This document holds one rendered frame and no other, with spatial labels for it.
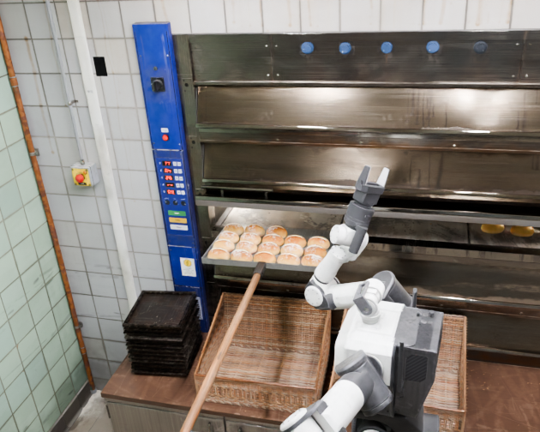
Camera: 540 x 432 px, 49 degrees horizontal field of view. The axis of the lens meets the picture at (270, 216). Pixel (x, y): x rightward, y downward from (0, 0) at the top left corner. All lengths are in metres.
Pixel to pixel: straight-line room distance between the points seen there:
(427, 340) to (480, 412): 1.04
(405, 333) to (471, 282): 1.02
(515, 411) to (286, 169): 1.42
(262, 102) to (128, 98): 0.62
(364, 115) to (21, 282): 1.84
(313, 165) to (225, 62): 0.57
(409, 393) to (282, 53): 1.39
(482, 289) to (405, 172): 0.65
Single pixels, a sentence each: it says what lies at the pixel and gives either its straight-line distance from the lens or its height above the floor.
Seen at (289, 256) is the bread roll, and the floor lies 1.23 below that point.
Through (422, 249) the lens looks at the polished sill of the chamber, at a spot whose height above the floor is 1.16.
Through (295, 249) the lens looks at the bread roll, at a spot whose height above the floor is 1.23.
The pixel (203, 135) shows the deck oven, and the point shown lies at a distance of 2.67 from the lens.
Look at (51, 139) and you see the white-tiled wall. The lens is 3.06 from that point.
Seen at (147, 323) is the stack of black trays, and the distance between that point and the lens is 2.83.
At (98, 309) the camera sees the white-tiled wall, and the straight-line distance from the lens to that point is 3.46.
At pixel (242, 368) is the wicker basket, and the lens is 2.93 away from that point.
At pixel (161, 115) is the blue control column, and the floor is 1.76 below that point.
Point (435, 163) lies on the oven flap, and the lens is 2.53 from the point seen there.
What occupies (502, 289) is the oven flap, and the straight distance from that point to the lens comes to 2.80.
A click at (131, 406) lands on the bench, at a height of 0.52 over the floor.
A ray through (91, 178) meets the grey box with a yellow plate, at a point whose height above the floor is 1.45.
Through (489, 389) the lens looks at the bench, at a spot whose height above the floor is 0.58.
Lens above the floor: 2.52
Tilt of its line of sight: 27 degrees down
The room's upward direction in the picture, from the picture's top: 4 degrees counter-clockwise
